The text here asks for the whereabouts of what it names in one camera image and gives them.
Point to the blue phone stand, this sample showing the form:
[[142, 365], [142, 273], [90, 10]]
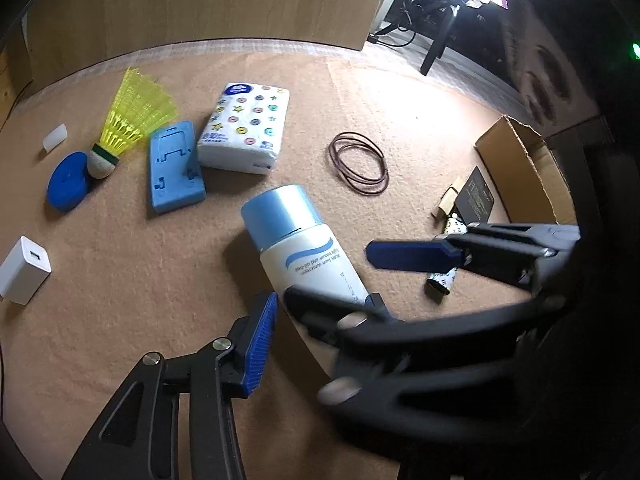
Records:
[[175, 175]]

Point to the small brown packet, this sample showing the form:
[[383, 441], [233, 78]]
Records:
[[446, 200]]

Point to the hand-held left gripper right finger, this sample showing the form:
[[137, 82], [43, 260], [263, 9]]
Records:
[[376, 304]]

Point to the patterned lighter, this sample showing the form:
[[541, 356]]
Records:
[[442, 282]]

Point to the black stand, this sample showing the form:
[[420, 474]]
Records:
[[440, 35]]

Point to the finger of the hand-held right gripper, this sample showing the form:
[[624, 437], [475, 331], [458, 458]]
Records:
[[410, 255], [325, 310]]

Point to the patterned tissue pack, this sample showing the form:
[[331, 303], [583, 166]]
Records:
[[245, 127]]

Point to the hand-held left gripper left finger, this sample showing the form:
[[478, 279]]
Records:
[[260, 345]]

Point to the yellow shuttlecock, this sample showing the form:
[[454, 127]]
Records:
[[132, 110]]

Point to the small white plastic case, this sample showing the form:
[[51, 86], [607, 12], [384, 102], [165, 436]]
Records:
[[54, 136]]

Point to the cardboard box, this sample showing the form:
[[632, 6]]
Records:
[[520, 160]]

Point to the brown rubber band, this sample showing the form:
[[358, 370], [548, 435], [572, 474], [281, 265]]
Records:
[[386, 180], [332, 152]]

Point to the black card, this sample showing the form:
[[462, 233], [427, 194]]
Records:
[[477, 195]]

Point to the white charger adapter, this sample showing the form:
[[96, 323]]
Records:
[[22, 270]]

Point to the blue tape roll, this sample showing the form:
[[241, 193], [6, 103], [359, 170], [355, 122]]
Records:
[[67, 182]]

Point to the white sunscreen bottle blue cap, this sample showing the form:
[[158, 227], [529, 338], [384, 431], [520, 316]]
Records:
[[300, 245]]

